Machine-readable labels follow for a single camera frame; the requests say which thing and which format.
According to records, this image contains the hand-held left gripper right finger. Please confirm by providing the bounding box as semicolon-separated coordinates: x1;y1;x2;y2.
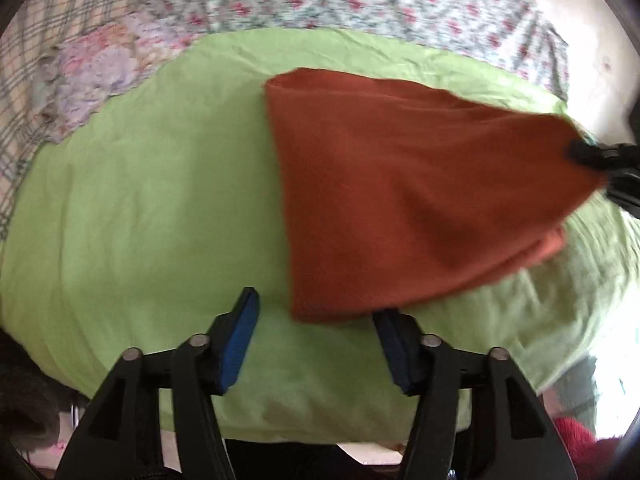
372;310;581;480

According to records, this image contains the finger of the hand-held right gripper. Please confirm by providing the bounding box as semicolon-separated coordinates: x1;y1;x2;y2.
605;172;640;218
567;140;640;171

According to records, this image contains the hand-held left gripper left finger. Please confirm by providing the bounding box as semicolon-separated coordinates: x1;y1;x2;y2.
55;286;261;480

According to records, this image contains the orange knit sweater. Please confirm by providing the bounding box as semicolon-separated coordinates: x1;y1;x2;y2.
264;67;608;325

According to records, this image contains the light green bed sheet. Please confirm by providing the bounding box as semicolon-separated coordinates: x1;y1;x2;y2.
0;27;640;446

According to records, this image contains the red fuzzy cloth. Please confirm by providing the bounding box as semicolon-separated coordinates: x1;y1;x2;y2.
552;415;623;480

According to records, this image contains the dark cloth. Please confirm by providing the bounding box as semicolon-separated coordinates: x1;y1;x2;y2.
0;330;76;461

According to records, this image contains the purple floral pillow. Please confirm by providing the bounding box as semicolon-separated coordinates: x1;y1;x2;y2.
30;12;201;146

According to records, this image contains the plaid blanket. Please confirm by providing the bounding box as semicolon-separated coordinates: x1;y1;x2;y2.
0;0;166;241

